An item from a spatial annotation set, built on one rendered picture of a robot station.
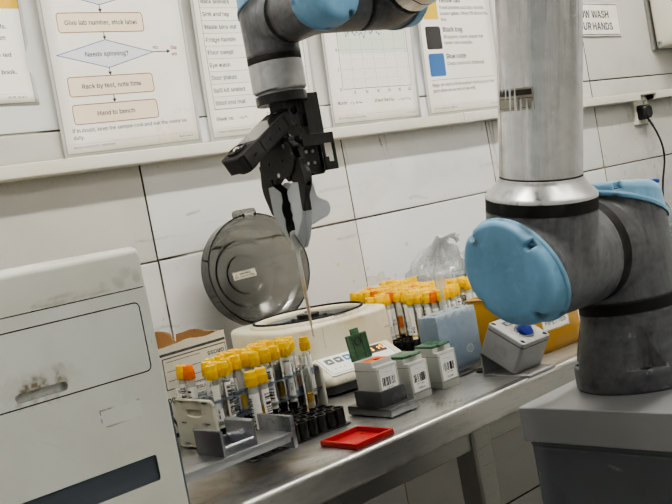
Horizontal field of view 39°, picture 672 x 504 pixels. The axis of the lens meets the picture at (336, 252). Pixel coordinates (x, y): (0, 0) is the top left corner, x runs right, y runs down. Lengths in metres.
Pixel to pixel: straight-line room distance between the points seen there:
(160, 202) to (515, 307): 0.98
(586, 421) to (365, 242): 1.16
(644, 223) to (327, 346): 0.67
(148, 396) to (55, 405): 0.11
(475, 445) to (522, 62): 0.62
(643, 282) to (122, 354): 0.57
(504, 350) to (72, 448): 0.70
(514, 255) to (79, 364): 0.45
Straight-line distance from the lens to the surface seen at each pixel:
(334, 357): 1.58
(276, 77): 1.29
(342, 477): 1.17
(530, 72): 0.96
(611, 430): 1.05
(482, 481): 1.40
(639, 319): 1.09
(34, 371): 0.99
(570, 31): 0.97
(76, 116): 1.76
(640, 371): 1.09
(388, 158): 2.23
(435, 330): 1.50
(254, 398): 1.24
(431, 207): 2.31
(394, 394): 1.35
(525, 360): 1.46
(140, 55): 1.85
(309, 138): 1.30
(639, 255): 1.07
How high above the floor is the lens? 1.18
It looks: 3 degrees down
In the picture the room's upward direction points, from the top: 11 degrees counter-clockwise
